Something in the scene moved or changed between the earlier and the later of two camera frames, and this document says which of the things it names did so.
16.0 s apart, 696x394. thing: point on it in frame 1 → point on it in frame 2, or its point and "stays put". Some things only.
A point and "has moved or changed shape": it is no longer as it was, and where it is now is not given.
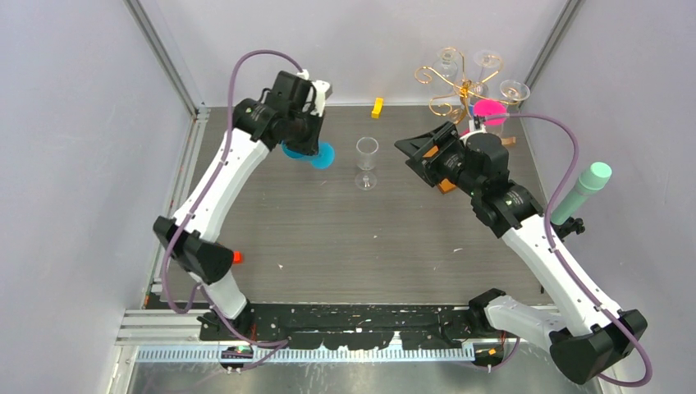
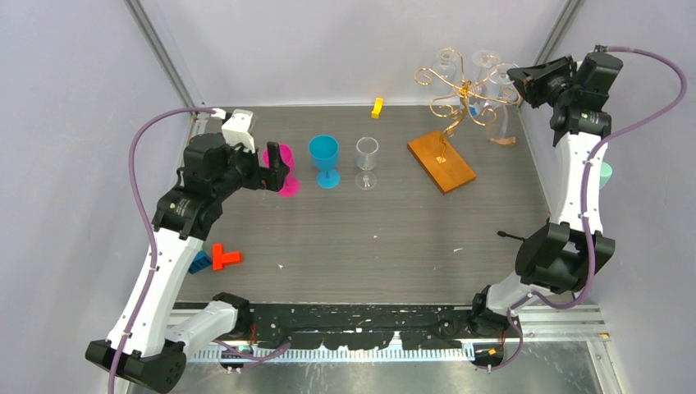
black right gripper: (428, 169) → (530, 89)
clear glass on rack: (446, 64) stays put
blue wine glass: (322, 159) has moved or changed shape
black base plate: (351, 327) stays put
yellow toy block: (377, 108) stays put
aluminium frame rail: (200, 116) stays put
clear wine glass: (367, 148) stays put
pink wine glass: (495, 126) → (291, 186)
